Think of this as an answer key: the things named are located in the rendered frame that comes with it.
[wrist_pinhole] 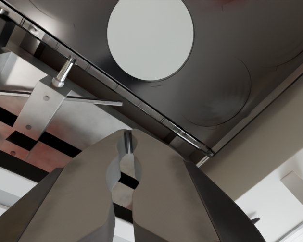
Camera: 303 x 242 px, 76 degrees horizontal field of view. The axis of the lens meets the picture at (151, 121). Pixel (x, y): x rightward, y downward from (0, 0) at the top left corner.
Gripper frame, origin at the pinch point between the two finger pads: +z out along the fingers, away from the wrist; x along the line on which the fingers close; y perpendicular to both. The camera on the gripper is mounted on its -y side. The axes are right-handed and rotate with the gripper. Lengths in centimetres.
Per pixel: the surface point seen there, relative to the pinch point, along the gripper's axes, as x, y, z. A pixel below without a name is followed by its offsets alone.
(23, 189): -13.6, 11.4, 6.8
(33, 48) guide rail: -13.4, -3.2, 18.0
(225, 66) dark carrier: 11.8, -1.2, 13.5
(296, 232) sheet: 24.2, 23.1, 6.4
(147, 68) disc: 1.9, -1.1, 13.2
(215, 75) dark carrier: 10.6, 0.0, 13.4
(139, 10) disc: 1.1, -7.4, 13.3
